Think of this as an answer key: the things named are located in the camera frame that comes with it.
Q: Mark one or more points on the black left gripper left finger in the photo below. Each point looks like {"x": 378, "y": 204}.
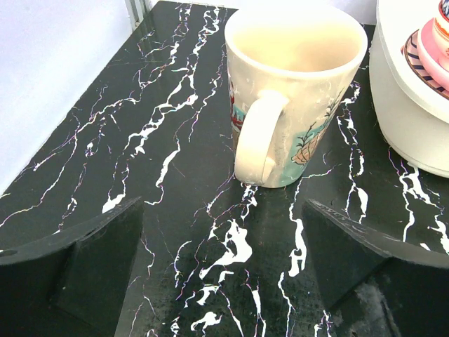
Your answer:
{"x": 72, "y": 283}

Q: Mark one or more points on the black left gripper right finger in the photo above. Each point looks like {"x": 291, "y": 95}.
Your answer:
{"x": 374, "y": 284}

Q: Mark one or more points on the white rectangular dish tub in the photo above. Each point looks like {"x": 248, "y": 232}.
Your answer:
{"x": 413, "y": 118}

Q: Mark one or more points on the striped rim ceramic plate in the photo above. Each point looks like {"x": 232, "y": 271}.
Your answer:
{"x": 410, "y": 53}

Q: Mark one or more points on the pink ceramic plate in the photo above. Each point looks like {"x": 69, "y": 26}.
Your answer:
{"x": 429, "y": 54}

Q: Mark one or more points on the cream illustrated ceramic mug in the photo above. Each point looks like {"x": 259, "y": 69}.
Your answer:
{"x": 288, "y": 70}

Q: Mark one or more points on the red patterned ceramic bowl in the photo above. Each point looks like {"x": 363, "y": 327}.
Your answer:
{"x": 440, "y": 27}

